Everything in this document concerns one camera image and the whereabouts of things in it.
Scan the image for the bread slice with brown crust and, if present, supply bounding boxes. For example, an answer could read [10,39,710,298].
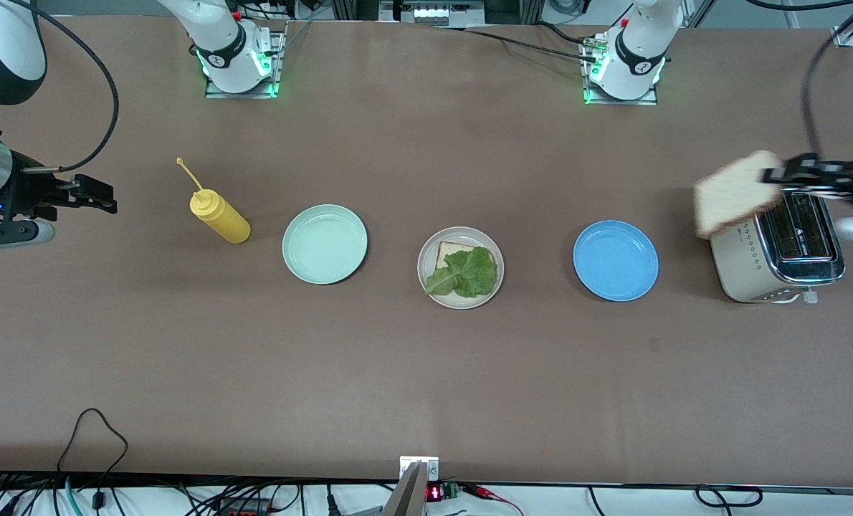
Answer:
[693,149,786,240]
[435,242,496,277]

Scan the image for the green lettuce leaf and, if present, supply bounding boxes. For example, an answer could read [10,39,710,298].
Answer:
[424,246,499,299]

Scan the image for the blue plate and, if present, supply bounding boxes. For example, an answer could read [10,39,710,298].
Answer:
[573,219,660,302]

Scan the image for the mint green plate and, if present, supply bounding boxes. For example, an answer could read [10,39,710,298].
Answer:
[282,204,368,286]

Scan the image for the beige plate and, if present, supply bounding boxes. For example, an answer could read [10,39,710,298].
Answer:
[417,226,505,310]

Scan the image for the beige chrome toaster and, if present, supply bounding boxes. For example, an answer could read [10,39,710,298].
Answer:
[710,188,847,305]

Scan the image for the yellow squeeze bottle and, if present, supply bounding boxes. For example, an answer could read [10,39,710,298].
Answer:
[176,158,252,246]

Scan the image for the grey equipment box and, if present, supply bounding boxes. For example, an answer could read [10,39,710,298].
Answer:
[378,0,486,27]

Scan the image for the grey metal bar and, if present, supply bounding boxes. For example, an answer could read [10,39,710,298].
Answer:
[381,462,427,516]

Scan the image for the red clip leads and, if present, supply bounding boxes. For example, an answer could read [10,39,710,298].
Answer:
[462,483,526,516]

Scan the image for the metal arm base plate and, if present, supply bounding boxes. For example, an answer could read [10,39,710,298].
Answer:
[581,39,660,107]
[204,20,287,100]

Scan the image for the short black table cable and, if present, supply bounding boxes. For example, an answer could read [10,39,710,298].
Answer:
[534,20,596,47]

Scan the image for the looped black cable with ferrite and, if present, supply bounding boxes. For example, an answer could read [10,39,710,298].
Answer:
[57,408,130,513]

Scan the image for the tangled black cables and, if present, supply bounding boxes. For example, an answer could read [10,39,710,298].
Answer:
[0,473,399,516]

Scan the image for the long black table cable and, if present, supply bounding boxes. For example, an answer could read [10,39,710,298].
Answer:
[434,24,603,64]

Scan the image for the coiled black cable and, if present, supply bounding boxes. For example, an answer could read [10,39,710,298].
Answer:
[695,484,764,508]

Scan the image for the small metal bracket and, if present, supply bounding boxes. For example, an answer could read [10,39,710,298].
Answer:
[399,456,440,482]

